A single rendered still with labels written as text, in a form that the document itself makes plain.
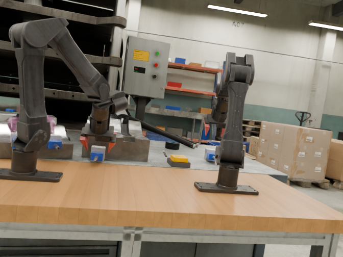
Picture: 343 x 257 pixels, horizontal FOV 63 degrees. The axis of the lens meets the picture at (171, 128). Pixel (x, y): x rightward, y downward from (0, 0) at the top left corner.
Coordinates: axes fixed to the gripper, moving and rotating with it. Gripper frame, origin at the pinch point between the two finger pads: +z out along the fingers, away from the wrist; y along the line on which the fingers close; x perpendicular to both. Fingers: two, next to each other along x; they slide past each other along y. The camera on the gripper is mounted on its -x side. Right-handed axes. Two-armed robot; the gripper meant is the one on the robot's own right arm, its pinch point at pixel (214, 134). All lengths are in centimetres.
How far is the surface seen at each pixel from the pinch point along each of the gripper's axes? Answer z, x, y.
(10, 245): 29, 45, 78
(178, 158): -1.9, 22.1, 18.7
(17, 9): -21, -77, 116
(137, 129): 5.9, -5.4, 36.5
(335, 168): 202, -228, -298
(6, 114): 2, 0, 94
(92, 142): -4, 21, 53
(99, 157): -6, 31, 48
